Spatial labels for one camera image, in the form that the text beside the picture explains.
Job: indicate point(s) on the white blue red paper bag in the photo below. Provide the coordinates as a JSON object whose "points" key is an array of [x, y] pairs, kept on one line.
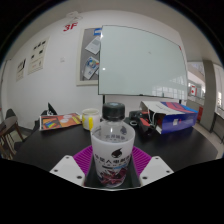
{"points": [[173, 116]]}

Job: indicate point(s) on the black and red device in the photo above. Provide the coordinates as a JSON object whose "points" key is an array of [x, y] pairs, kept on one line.
{"points": [[144, 124]]}

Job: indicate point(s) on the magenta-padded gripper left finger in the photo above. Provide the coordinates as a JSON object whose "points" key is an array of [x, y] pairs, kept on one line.
{"points": [[68, 168]]}

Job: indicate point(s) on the small white wall poster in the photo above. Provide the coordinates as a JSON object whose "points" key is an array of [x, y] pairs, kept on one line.
{"points": [[21, 69]]}

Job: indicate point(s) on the dark wooden chair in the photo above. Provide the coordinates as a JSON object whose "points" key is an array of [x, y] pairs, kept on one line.
{"points": [[10, 125]]}

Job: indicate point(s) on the framed grey notice board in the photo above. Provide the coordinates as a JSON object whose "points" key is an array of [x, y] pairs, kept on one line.
{"points": [[87, 56]]}

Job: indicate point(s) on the black skull-print flag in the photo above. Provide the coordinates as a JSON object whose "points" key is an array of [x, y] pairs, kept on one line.
{"points": [[51, 109]]}

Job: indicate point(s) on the white wall-mounted fixture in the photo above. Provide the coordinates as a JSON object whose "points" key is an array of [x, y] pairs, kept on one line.
{"points": [[74, 15]]}

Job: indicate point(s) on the colourful printed booklet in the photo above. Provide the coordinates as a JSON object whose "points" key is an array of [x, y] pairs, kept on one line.
{"points": [[60, 121]]}

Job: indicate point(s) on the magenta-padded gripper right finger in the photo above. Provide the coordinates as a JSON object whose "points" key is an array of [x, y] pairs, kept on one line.
{"points": [[155, 168]]}

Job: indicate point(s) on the whiteboard on stand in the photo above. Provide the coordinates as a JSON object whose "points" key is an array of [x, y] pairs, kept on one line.
{"points": [[143, 63]]}

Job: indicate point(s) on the large white wall poster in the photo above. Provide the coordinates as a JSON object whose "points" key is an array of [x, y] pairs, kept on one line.
{"points": [[37, 56]]}

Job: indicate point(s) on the clear black-capped drink bottle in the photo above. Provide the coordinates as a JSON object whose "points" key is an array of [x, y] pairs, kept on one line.
{"points": [[112, 150]]}

